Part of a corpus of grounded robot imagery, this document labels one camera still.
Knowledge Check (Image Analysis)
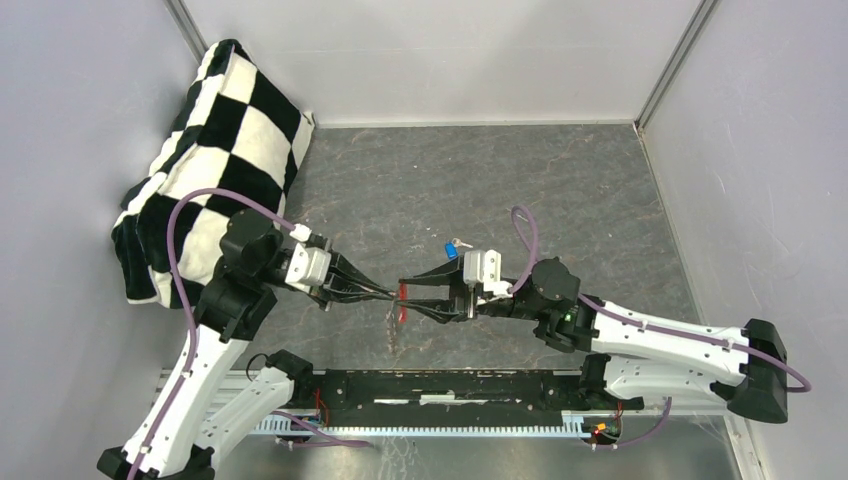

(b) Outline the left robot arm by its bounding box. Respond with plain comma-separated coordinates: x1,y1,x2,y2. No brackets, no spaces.
97,209,395,479

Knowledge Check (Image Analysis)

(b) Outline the electronics board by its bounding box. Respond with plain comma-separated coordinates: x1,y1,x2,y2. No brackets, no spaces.
281,389,327,443
581,401,624,447

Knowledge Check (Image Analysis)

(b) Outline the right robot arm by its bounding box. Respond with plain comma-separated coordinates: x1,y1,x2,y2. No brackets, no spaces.
399,250,789,424

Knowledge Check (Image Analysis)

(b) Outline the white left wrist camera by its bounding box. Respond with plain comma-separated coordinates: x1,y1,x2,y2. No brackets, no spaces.
285,224,332,293

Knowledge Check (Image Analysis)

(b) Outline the white toothed cable duct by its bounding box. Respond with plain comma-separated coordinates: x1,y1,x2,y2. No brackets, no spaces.
248,415,591,440

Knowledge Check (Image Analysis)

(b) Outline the black white checkered pillow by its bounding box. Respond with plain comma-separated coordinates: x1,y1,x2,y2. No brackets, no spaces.
111,39,316,309

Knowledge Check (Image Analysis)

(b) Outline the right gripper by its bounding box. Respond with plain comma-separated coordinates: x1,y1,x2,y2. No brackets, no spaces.
396,254,544,325

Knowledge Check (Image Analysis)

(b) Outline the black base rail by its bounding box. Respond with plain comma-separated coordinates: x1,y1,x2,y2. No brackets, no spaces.
286,369,645,428

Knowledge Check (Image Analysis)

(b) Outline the left electronics board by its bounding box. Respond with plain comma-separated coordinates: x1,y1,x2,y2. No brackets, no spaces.
281,389,327,443

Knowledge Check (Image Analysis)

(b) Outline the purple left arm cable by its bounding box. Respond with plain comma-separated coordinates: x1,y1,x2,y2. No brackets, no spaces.
125,188,297,480

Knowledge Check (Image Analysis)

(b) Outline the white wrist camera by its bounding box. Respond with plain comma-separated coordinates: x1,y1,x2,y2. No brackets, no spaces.
285,224,332,293
462,250,512,298

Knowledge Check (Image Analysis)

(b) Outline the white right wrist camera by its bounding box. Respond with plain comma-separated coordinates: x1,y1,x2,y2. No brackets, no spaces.
462,250,512,298

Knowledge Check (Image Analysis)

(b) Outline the silver key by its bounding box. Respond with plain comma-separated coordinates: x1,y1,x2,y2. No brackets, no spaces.
451,238,473,249

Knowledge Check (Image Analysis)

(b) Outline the red key tag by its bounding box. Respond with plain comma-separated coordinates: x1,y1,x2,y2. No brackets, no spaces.
396,283,408,325

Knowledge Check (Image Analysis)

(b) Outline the right electronics board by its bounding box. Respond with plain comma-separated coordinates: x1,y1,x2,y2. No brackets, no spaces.
581,401,624,447

